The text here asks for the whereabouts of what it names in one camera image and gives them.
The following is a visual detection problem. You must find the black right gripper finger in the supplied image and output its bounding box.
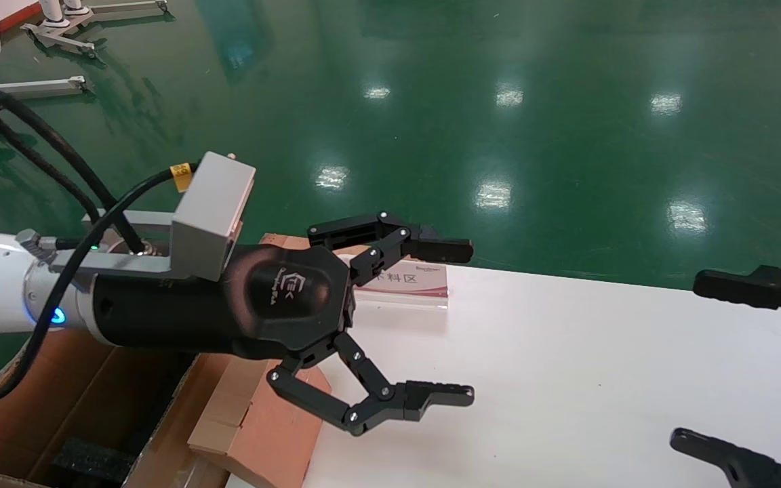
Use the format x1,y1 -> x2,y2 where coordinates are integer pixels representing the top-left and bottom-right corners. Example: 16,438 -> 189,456
694,264 -> 781,338
670,428 -> 781,488

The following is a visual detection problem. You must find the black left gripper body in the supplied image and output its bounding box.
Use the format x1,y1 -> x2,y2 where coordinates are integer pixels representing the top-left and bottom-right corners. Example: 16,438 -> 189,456
92,244 -> 355,370

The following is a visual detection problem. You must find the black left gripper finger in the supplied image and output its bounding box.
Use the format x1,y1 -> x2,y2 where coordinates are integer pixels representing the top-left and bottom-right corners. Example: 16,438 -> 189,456
267,331 -> 476,436
308,211 -> 474,287

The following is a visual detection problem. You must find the small cardboard box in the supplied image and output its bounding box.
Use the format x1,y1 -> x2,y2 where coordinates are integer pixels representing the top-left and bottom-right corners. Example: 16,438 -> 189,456
187,356 -> 332,488

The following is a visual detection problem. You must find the large cardboard box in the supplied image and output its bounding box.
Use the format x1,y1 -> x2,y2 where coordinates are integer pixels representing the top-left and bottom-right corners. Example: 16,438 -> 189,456
0,329 -> 230,488

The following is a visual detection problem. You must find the acrylic sign holder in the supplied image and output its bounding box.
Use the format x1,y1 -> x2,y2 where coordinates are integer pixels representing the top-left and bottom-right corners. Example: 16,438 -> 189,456
353,260 -> 449,311

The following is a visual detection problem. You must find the black foam block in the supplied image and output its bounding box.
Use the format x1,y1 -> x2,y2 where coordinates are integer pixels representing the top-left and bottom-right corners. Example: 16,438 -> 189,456
52,437 -> 138,486

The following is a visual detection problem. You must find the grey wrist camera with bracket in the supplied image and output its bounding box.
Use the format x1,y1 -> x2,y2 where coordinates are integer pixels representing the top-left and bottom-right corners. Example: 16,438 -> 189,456
16,151 -> 257,282

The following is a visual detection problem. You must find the thin black yellow-tagged cable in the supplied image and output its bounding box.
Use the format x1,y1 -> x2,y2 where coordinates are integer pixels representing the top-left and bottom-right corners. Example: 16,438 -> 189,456
0,163 -> 196,404

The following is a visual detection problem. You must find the thick black cable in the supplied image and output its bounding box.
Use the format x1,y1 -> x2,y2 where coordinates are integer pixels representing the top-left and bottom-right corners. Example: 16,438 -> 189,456
0,87 -> 147,255

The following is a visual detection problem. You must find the white post stand base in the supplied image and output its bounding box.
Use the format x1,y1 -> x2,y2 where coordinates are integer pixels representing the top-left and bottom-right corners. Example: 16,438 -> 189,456
20,0 -> 98,59

